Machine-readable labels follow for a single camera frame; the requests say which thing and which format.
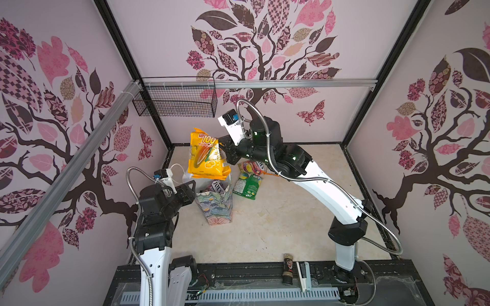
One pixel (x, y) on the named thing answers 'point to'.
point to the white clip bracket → (305, 282)
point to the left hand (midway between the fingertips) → (192, 186)
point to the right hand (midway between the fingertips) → (217, 137)
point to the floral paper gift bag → (217, 207)
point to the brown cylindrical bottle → (288, 274)
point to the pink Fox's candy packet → (217, 186)
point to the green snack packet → (248, 186)
